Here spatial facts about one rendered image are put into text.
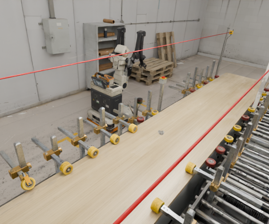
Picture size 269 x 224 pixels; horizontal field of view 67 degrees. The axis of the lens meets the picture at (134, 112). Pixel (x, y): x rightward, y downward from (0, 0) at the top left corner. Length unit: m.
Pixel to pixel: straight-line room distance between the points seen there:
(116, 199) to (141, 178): 0.25
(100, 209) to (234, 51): 8.92
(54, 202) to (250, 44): 8.97
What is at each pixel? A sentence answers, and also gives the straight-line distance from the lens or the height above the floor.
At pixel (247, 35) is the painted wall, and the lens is 9.56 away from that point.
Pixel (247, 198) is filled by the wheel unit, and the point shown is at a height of 0.96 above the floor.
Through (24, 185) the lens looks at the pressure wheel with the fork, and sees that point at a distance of 1.58.
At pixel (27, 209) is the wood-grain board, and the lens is 1.51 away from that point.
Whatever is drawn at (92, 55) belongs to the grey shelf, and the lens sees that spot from 4.78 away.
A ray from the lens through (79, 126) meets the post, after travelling 1.78.
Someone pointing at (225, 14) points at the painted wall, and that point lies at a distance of 9.78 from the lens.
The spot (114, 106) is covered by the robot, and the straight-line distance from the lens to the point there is 3.33.
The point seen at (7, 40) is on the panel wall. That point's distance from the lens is 4.19.
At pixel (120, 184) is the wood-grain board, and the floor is 0.90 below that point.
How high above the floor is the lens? 2.05
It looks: 29 degrees down
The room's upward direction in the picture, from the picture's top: 4 degrees clockwise
